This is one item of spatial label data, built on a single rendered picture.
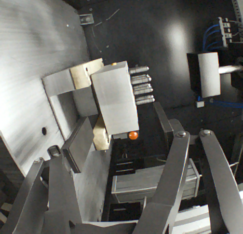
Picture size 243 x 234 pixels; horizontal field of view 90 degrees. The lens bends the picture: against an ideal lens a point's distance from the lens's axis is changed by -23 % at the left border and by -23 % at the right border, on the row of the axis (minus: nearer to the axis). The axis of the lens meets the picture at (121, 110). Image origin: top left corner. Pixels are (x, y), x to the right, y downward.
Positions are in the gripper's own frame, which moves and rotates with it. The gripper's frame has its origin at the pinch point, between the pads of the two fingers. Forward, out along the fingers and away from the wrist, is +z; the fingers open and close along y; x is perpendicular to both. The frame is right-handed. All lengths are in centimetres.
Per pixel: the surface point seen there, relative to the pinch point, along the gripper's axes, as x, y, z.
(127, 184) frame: -23.6, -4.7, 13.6
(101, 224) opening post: -17.4, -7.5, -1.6
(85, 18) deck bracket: 22.3, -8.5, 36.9
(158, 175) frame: -24.0, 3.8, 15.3
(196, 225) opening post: -17.5, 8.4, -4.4
